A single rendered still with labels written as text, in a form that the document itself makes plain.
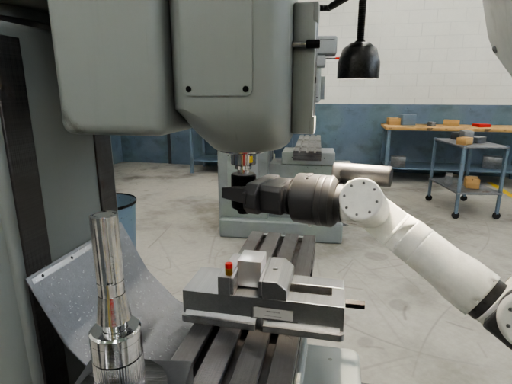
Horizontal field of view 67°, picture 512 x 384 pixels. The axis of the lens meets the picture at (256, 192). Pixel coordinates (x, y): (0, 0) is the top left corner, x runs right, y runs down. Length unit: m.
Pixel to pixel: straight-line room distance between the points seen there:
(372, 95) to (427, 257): 6.66
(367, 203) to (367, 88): 6.64
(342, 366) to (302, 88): 0.62
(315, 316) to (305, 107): 0.42
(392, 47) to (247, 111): 6.71
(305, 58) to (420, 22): 6.73
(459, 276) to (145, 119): 0.52
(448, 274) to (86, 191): 0.73
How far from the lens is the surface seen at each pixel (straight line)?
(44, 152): 0.83
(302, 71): 0.67
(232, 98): 0.61
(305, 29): 0.68
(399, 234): 0.67
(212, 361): 0.78
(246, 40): 0.61
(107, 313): 0.39
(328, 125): 7.20
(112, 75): 0.67
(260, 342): 0.83
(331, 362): 0.97
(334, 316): 0.83
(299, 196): 0.64
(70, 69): 0.71
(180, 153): 7.85
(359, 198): 0.60
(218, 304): 0.86
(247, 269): 0.84
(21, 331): 0.87
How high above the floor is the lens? 1.41
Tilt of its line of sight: 15 degrees down
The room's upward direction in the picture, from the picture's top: straight up
